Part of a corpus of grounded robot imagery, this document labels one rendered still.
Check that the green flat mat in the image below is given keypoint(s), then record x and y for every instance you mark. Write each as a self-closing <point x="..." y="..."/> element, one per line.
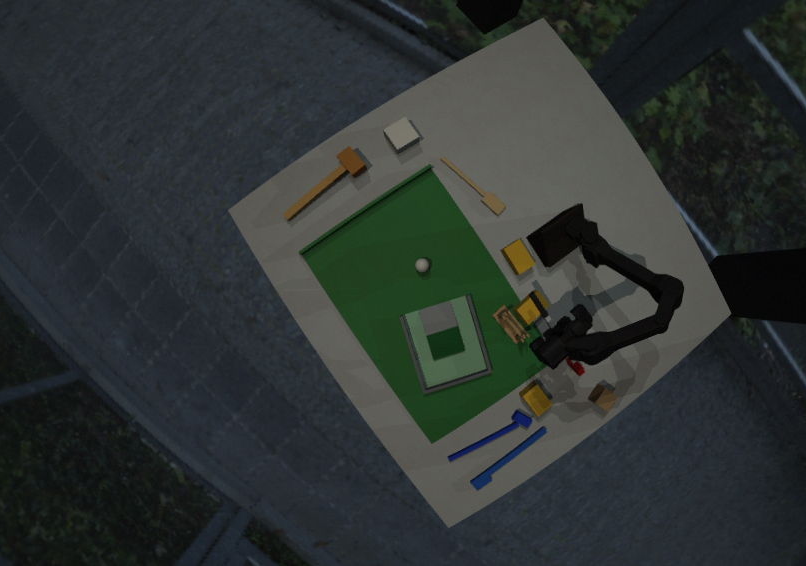
<point x="367" y="269"/>

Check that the brown cube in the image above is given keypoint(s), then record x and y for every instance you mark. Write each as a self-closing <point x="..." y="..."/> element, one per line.
<point x="602" y="397"/>

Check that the brown wooden mallet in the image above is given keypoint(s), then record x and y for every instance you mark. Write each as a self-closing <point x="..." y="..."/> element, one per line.
<point x="350" y="163"/>

